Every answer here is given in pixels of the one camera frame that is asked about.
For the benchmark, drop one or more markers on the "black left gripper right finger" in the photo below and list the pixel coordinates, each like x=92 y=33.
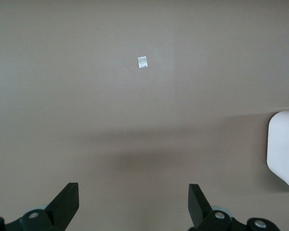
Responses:
x=200 y=211

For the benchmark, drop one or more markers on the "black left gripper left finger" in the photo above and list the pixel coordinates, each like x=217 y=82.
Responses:
x=60 y=211

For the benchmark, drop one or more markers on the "pink plastic storage box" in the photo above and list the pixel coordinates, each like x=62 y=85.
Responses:
x=278 y=149

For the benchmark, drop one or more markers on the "small square tape patch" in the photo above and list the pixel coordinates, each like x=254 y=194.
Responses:
x=142 y=62

